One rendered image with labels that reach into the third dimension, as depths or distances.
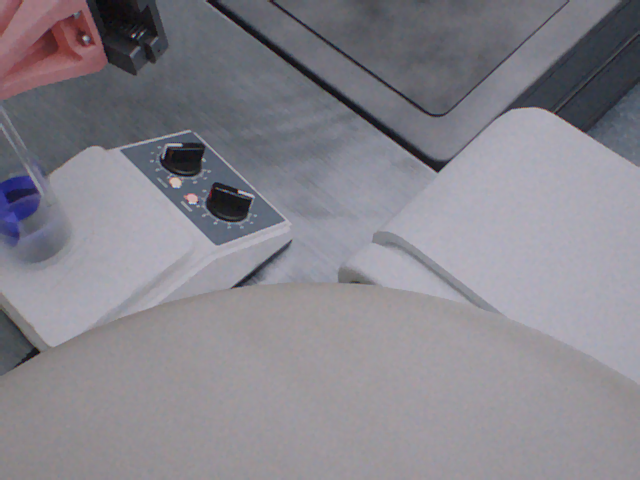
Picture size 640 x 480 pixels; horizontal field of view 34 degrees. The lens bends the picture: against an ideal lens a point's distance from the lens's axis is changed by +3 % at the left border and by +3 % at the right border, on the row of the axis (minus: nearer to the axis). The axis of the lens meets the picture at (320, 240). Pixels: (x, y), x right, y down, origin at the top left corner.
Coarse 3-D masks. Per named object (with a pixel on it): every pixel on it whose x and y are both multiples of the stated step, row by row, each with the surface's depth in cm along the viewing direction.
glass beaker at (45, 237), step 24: (0, 168) 69; (24, 168) 69; (48, 168) 67; (48, 192) 67; (48, 216) 68; (0, 240) 68; (24, 240) 68; (48, 240) 69; (72, 240) 72; (24, 264) 71; (48, 264) 71
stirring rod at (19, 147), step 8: (0, 112) 60; (0, 120) 61; (8, 120) 61; (8, 128) 61; (8, 136) 62; (16, 136) 62; (16, 144) 63; (16, 152) 63; (24, 152) 63; (24, 160) 64; (32, 160) 65; (32, 168) 65; (32, 176) 66; (40, 176) 66; (40, 184) 66; (40, 192) 67
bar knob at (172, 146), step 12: (168, 144) 78; (180, 144) 79; (192, 144) 79; (204, 144) 80; (168, 156) 78; (180, 156) 79; (192, 156) 79; (168, 168) 79; (180, 168) 79; (192, 168) 79
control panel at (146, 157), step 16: (144, 144) 80; (160, 144) 81; (144, 160) 79; (160, 160) 79; (208, 160) 81; (160, 176) 78; (176, 176) 79; (192, 176) 79; (208, 176) 80; (224, 176) 81; (176, 192) 77; (192, 192) 78; (208, 192) 78; (256, 192) 80; (192, 208) 76; (256, 208) 79; (272, 208) 80; (208, 224) 76; (224, 224) 76; (240, 224) 77; (256, 224) 77; (272, 224) 78; (224, 240) 75
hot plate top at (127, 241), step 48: (96, 192) 74; (144, 192) 74; (96, 240) 72; (144, 240) 72; (192, 240) 72; (0, 288) 71; (48, 288) 71; (96, 288) 70; (144, 288) 71; (48, 336) 69
